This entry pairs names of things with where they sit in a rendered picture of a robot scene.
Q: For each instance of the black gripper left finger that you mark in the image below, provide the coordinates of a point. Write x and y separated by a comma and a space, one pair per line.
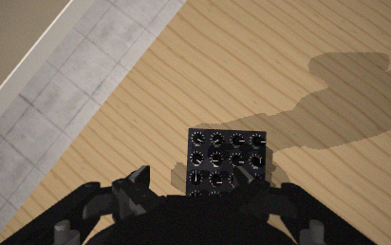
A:
63, 222

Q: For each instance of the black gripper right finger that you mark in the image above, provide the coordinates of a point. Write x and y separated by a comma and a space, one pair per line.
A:
313, 223

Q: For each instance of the black knob box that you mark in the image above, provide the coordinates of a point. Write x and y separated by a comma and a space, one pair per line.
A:
212, 154

